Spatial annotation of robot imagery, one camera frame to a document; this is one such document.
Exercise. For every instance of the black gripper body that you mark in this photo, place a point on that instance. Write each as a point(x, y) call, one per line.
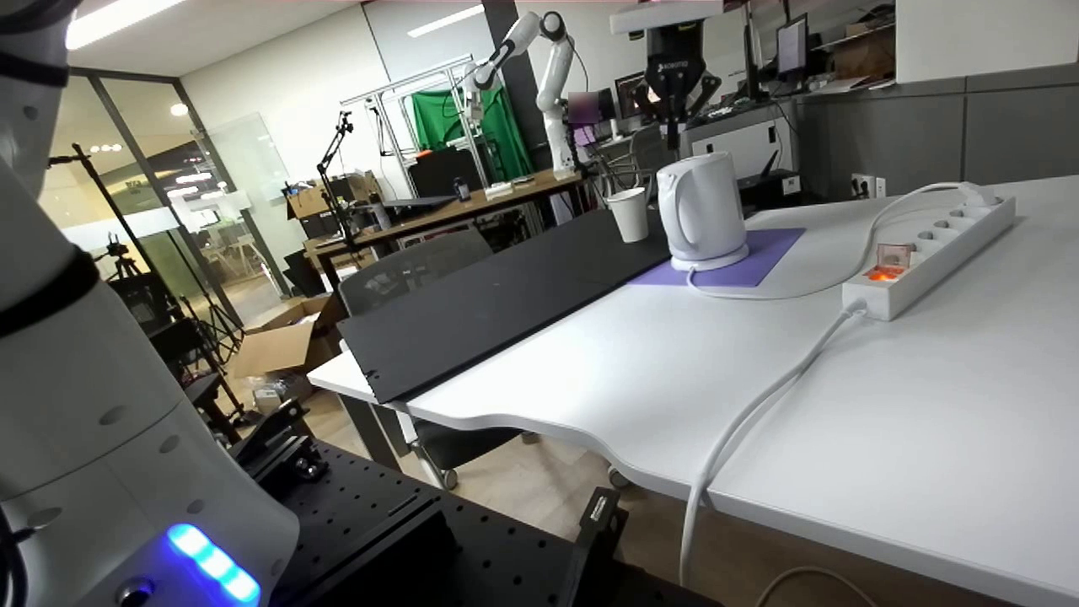
point(680, 55)

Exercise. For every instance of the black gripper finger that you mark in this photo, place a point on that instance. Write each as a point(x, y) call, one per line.
point(672, 118)
point(708, 93)

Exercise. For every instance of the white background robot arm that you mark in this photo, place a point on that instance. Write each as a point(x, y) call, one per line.
point(556, 87)

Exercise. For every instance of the white electric kettle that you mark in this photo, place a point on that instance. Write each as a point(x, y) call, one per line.
point(704, 213)

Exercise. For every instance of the monitor with orange screen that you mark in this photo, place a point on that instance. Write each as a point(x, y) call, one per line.
point(632, 95)

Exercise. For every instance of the white cabinet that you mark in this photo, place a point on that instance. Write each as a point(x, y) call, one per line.
point(742, 147)

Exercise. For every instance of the monitor with white screen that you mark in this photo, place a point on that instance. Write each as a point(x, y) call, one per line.
point(793, 46)

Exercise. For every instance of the white paper cup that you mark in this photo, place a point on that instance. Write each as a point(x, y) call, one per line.
point(628, 216)

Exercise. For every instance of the purple mat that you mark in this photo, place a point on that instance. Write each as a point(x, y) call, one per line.
point(773, 254)

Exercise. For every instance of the long wooden desk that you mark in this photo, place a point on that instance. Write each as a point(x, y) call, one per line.
point(475, 208)

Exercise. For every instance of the green cloth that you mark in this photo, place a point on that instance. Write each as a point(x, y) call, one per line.
point(449, 123)

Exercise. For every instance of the black divider panel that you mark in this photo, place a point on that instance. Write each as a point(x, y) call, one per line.
point(495, 304)

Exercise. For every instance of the white power strip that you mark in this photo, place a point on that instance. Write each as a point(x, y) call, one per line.
point(933, 254)

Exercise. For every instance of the dark mesh office chair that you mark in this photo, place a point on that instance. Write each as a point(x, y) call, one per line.
point(409, 266)

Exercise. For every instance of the open cardboard box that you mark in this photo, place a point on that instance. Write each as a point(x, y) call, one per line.
point(281, 343)

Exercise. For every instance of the black perforated breadboard table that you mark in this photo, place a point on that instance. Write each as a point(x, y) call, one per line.
point(371, 526)

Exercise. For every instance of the white wall socket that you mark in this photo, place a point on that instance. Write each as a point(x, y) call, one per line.
point(867, 186)

